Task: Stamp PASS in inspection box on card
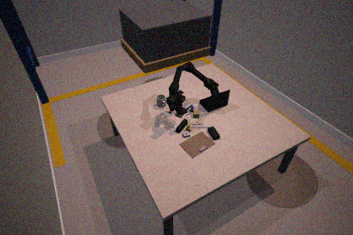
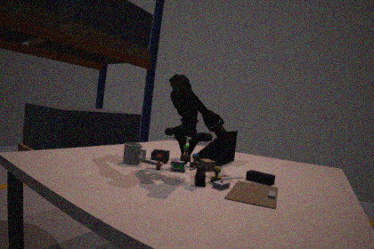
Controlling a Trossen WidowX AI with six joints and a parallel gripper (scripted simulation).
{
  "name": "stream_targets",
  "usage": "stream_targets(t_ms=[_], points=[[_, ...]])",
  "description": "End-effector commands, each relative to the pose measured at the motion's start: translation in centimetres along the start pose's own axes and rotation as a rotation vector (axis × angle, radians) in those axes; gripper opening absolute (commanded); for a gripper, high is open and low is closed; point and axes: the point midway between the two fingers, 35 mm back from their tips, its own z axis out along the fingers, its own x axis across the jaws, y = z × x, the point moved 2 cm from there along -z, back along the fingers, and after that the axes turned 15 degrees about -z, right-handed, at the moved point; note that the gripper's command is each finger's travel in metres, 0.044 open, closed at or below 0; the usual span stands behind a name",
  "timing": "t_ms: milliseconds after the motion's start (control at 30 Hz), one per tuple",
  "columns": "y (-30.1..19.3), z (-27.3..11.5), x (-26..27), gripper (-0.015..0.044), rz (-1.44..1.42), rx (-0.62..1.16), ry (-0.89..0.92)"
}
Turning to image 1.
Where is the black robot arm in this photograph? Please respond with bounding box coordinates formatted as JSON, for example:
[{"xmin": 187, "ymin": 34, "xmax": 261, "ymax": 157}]
[{"xmin": 166, "ymin": 61, "xmax": 219, "ymax": 111}]

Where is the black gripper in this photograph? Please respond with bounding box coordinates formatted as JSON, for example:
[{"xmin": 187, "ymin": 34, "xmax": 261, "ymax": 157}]
[{"xmin": 175, "ymin": 100, "xmax": 187, "ymax": 115}]

